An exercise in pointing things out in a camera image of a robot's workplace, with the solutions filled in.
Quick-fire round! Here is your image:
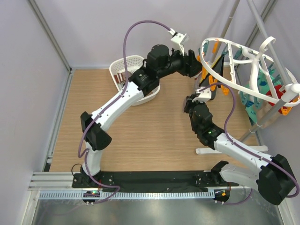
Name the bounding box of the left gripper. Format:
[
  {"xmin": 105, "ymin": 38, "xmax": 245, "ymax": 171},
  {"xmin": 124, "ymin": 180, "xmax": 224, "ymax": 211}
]
[{"xmin": 157, "ymin": 45, "xmax": 204, "ymax": 79}]

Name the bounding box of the grey sock rust striped cuff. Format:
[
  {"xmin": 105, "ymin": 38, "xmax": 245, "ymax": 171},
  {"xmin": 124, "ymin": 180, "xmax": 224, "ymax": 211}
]
[{"xmin": 113, "ymin": 72, "xmax": 126, "ymax": 87}]

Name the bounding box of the white round clip hanger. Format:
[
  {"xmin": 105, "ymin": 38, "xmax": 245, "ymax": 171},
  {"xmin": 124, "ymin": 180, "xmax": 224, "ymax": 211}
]
[{"xmin": 200, "ymin": 36, "xmax": 300, "ymax": 107}]

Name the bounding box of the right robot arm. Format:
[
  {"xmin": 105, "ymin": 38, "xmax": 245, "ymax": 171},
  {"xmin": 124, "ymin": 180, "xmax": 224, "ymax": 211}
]
[{"xmin": 183, "ymin": 94, "xmax": 300, "ymax": 205}]

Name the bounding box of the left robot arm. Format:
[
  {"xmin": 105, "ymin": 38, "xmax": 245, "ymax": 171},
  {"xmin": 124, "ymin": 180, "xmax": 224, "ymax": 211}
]
[{"xmin": 78, "ymin": 45, "xmax": 202, "ymax": 188}]

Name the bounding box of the white and grey drying rack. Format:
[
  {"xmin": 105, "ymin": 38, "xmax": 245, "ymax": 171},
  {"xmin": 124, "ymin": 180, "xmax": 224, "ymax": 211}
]
[{"xmin": 199, "ymin": 0, "xmax": 300, "ymax": 141}]

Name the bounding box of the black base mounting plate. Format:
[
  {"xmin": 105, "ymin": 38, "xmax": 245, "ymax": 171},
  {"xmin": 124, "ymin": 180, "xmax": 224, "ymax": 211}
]
[{"xmin": 71, "ymin": 170, "xmax": 240, "ymax": 189}]

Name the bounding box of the teal patterned sock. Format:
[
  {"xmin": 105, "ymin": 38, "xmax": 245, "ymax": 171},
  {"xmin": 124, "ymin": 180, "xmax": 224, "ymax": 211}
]
[{"xmin": 239, "ymin": 69, "xmax": 282, "ymax": 123}]

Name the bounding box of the white perforated plastic basket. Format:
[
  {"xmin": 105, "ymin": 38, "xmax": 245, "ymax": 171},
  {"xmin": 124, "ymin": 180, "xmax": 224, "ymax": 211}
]
[{"xmin": 109, "ymin": 55, "xmax": 161, "ymax": 106}]

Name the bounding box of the red sock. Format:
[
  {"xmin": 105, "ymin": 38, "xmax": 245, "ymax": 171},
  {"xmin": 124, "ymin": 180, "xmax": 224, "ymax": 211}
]
[{"xmin": 266, "ymin": 85, "xmax": 296, "ymax": 106}]

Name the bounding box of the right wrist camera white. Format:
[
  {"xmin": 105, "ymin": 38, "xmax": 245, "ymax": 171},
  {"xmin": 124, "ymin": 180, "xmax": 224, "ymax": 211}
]
[{"xmin": 194, "ymin": 87, "xmax": 212, "ymax": 103}]

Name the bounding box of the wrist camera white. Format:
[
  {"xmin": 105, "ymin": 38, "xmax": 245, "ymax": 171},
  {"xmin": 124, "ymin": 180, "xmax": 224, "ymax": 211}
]
[
  {"xmin": 194, "ymin": 87, "xmax": 212, "ymax": 103},
  {"xmin": 168, "ymin": 28, "xmax": 189, "ymax": 56}
]

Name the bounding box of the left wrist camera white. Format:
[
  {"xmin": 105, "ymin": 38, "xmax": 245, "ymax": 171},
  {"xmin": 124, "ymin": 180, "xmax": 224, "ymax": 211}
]
[{"xmin": 168, "ymin": 28, "xmax": 189, "ymax": 56}]

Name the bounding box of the slotted grey cable duct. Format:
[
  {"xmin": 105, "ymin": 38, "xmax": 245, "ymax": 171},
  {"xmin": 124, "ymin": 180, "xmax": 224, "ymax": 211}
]
[{"xmin": 39, "ymin": 190, "xmax": 215, "ymax": 201}]

